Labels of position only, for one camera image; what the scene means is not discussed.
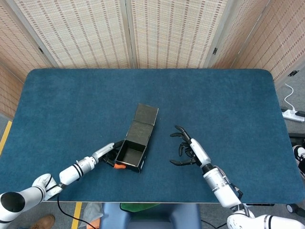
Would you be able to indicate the black screen hinge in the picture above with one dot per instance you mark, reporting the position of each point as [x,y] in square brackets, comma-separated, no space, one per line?
[293,73]
[41,49]
[215,50]

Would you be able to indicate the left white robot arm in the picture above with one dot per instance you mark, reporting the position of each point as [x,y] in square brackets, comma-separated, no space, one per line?
[71,173]

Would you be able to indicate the orange packet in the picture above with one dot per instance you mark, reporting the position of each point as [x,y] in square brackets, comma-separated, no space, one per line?
[94,225]

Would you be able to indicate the left robot hand orange thumb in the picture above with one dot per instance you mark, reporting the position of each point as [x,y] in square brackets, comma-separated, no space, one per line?
[103,150]

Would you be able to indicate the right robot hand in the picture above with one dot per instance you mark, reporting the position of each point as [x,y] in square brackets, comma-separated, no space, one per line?
[200,152]

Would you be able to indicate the black caster wheel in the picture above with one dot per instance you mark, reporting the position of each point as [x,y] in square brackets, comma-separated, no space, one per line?
[292,208]

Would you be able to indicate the blue felt table cover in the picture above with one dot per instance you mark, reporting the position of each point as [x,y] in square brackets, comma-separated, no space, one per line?
[71,107]

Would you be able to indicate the black foldable cardboard box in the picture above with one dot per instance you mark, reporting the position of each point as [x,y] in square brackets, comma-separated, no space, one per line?
[140,128]

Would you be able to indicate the white power strip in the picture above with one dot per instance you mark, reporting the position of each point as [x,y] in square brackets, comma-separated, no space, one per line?
[294,116]

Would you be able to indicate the black and white sneaker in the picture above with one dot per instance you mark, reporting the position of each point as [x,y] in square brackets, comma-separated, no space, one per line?
[299,152]

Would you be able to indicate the yellow floor tape strip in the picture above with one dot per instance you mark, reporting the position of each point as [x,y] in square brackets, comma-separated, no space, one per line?
[6,136]
[76,219]

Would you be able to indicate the black stand base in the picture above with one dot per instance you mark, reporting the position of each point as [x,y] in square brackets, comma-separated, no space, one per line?
[296,137]

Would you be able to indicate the white plastic bag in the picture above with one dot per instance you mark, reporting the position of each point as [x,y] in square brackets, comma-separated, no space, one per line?
[91,211]

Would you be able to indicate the woven bamboo screen panel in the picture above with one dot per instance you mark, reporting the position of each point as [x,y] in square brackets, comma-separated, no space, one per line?
[238,31]
[174,33]
[286,35]
[7,90]
[78,33]
[19,35]

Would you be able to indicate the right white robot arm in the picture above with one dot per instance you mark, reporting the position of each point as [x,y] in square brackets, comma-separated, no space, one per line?
[219,186]

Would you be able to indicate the brown leather shoe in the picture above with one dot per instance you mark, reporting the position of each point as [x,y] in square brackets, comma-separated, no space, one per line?
[45,221]

